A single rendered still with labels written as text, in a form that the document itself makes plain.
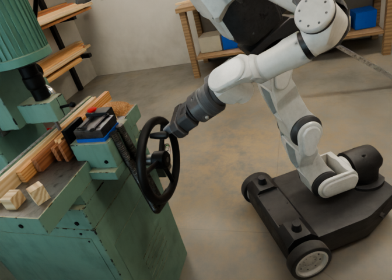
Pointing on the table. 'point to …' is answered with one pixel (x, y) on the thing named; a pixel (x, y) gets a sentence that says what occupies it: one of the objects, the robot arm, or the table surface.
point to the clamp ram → (72, 130)
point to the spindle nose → (34, 82)
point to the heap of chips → (119, 107)
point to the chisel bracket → (44, 109)
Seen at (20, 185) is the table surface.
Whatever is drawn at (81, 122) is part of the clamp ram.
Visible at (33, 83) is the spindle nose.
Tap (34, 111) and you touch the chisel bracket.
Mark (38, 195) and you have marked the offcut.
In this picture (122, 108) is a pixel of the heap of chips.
